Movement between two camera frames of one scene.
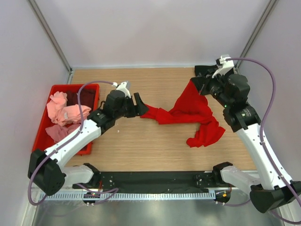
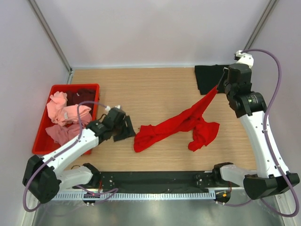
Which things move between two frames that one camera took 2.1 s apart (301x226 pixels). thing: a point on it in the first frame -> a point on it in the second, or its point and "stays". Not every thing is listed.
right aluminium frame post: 255,34 stays
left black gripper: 140,108 -> 128,130
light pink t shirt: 62,114 stays
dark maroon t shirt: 87,97 stays
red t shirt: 192,108 -> 147,137
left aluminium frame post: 51,36 stays
